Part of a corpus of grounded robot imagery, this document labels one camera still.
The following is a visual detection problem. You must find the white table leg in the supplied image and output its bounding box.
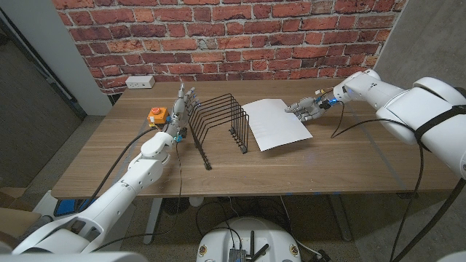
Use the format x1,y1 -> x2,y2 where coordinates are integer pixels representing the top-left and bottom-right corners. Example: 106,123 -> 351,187
143,197 -> 164,245

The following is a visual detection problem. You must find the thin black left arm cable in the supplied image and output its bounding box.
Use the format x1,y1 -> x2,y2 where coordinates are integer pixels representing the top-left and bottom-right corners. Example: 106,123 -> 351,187
90,140 -> 183,253

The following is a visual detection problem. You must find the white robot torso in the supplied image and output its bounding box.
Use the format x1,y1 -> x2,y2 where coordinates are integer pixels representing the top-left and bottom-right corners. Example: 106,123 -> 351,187
195,217 -> 302,262

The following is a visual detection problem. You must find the black wire file holder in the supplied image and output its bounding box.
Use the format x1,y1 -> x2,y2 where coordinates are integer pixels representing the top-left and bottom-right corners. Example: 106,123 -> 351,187
187,93 -> 250,171

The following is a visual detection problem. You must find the orange emergency stop button box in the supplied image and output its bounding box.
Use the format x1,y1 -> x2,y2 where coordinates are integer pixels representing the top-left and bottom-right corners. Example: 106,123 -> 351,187
146,106 -> 171,127

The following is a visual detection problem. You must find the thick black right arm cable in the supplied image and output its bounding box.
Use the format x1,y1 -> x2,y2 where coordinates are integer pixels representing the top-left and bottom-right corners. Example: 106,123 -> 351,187
392,177 -> 466,262

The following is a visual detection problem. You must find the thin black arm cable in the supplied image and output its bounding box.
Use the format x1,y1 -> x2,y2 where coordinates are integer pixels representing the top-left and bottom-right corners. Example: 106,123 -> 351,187
329,100 -> 426,262
90,140 -> 183,253

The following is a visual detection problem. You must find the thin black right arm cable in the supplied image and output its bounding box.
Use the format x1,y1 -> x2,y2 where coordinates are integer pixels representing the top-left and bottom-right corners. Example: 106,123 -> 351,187
329,100 -> 426,262

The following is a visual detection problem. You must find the blue floor box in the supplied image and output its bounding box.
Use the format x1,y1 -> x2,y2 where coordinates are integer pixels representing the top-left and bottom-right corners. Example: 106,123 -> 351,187
54,199 -> 88,218

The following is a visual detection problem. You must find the white power outlet strip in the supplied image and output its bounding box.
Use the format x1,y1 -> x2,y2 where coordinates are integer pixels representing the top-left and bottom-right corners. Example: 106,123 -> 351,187
125,75 -> 156,90

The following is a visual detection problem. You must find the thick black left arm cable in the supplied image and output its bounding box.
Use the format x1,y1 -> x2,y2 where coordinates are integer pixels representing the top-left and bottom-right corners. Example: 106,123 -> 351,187
78,126 -> 158,214

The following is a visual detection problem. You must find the brown cardboard box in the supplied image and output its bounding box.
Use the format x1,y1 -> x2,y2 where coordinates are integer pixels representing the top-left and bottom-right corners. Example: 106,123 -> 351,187
0,187 -> 43,248

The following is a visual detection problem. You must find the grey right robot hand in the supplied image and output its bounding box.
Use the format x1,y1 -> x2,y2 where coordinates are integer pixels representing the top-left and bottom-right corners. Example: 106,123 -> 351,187
285,96 -> 331,122

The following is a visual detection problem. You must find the grey table leg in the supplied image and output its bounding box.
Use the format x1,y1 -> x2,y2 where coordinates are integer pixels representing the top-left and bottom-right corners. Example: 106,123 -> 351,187
329,194 -> 352,242

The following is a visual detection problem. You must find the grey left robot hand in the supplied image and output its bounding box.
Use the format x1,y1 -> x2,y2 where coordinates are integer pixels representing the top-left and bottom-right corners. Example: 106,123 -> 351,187
165,82 -> 200,136

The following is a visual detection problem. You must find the red brick printed backdrop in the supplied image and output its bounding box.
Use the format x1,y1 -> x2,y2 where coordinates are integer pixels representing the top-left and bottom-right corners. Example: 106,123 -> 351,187
52,0 -> 407,96

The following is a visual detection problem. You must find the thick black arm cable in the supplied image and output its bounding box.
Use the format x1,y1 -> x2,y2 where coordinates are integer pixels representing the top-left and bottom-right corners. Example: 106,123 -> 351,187
392,177 -> 466,262
78,126 -> 158,214

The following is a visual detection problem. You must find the white paper file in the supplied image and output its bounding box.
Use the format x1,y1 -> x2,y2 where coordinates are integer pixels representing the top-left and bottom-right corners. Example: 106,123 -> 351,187
241,98 -> 314,152

